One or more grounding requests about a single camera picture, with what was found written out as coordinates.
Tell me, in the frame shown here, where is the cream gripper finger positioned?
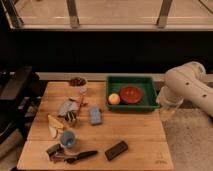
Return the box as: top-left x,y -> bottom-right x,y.
159,109 -> 175,122

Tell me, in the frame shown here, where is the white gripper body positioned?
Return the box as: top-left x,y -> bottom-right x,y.
156,86 -> 183,110

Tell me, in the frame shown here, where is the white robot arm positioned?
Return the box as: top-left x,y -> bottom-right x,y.
156,61 -> 213,121

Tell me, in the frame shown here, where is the white cup of brown items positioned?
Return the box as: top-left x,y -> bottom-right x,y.
69,77 -> 87,94

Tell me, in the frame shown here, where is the blue plastic cup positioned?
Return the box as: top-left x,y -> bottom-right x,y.
60,131 -> 76,148

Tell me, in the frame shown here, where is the green plastic bin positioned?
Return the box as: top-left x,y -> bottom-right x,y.
106,76 -> 159,112

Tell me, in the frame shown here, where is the yellow red apple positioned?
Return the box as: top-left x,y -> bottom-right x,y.
108,93 -> 120,105

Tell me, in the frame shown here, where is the black rectangular block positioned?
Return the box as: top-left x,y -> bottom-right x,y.
105,141 -> 128,161

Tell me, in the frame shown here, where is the blue grey sponge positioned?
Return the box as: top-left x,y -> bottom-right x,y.
89,107 -> 102,125

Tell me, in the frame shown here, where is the striped brown small object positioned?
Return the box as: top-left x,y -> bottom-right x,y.
65,111 -> 77,126

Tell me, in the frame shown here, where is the grey crumpled cloth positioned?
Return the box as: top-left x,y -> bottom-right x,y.
58,100 -> 79,116

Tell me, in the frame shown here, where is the yellow banana peel toy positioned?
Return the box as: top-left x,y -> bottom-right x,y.
48,115 -> 65,138

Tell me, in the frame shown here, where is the dark small box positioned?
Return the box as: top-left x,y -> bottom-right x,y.
46,144 -> 64,157

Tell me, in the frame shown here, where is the black chair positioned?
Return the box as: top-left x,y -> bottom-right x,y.
0,66 -> 43,144

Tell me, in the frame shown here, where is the orange handled tool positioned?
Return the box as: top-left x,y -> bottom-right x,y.
70,95 -> 87,116

